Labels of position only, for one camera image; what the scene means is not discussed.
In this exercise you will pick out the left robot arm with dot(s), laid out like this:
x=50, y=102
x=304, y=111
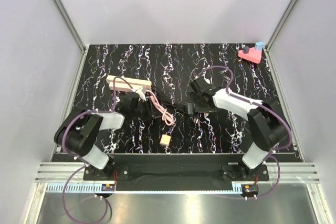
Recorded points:
x=78, y=133

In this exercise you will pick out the pink power strip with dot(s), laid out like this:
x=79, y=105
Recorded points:
x=123, y=87

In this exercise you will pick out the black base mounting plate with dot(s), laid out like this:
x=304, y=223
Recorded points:
x=178, y=172

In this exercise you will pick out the pink plug adapter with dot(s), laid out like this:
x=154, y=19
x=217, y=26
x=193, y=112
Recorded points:
x=165, y=140

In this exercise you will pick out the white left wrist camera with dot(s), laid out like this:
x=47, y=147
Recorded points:
x=141, y=91

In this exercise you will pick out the beige power strip red sockets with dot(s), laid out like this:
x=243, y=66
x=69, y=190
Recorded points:
x=130, y=81

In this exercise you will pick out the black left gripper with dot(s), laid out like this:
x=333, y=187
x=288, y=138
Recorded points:
x=150, y=114

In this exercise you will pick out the pink triangular socket block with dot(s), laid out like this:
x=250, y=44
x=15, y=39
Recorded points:
x=253, y=55

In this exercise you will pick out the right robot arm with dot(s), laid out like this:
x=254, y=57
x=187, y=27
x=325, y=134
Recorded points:
x=267, y=124

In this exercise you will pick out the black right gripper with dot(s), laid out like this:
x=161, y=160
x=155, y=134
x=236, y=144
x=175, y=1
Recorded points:
x=193, y=98

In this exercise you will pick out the dark grey plug block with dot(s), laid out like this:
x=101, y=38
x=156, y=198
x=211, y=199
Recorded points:
x=246, y=50

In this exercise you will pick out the blue plug block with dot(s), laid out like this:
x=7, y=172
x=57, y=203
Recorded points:
x=259, y=46

